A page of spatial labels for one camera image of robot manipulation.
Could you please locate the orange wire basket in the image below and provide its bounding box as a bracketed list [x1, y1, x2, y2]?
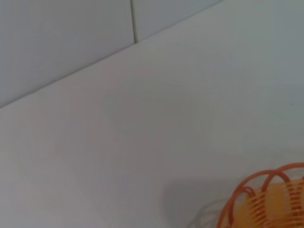
[217, 162, 304, 228]

